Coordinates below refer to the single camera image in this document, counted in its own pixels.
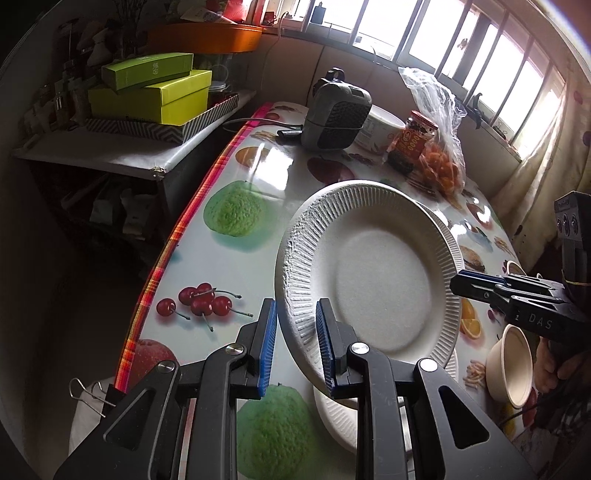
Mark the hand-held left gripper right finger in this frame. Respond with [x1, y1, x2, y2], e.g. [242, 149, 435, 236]
[315, 298, 539, 480]

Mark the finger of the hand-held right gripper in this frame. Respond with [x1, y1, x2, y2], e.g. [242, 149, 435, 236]
[450, 275, 555, 319]
[455, 271, 566, 296]

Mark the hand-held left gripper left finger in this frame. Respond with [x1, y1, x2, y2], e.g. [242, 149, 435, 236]
[53, 299, 278, 480]

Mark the beige paper bowl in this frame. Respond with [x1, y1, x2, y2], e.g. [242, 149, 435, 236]
[486, 324, 539, 409]

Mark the white paper plate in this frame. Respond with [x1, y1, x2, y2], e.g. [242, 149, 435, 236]
[274, 181, 465, 391]
[313, 348, 460, 455]

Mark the person's right hand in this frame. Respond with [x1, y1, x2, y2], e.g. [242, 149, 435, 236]
[534, 340, 572, 394]

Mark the fruit print tablecloth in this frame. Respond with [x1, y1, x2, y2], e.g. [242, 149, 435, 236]
[69, 102, 539, 480]

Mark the cream dotted curtain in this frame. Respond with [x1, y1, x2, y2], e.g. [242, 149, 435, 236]
[489, 69, 583, 264]

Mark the plastic bag of oranges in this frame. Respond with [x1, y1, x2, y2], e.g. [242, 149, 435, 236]
[398, 66, 467, 199]

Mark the red label glass jar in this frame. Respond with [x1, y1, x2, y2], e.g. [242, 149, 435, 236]
[387, 110, 438, 175]

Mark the white paper cup container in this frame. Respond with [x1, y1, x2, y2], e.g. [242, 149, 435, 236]
[355, 105, 407, 153]

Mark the metal binder clip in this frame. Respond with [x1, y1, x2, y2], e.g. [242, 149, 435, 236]
[69, 377, 116, 407]

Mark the grey portable heater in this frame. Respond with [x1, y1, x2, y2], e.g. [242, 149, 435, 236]
[301, 68, 373, 151]

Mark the zigzag patterned tray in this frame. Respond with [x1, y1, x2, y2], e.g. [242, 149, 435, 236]
[85, 92, 240, 146]

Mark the barred window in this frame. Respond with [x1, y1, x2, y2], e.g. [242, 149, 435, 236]
[277, 0, 568, 153]

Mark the white side table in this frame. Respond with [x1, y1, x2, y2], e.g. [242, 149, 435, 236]
[11, 88, 257, 178]

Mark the lime green box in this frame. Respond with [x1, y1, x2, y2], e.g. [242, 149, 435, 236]
[88, 69, 213, 125]

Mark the cluster of small bottles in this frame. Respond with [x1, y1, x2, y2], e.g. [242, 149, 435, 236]
[23, 18, 98, 134]

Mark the red printed packet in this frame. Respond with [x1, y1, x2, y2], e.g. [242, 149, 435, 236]
[222, 0, 259, 21]

